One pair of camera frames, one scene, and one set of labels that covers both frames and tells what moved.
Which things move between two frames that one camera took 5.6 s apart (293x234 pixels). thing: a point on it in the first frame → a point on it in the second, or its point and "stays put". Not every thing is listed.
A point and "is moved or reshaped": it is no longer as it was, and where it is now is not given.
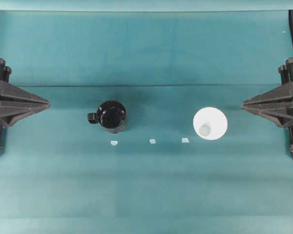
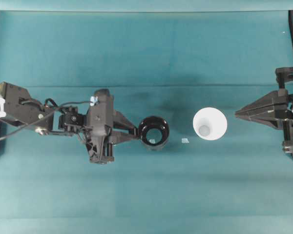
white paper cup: (210, 123) stays put
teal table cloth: (55, 173) stays put
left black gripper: (15, 103) → (101, 117)
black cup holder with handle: (111, 117) is moved or reshaped
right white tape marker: (185, 140) stays put
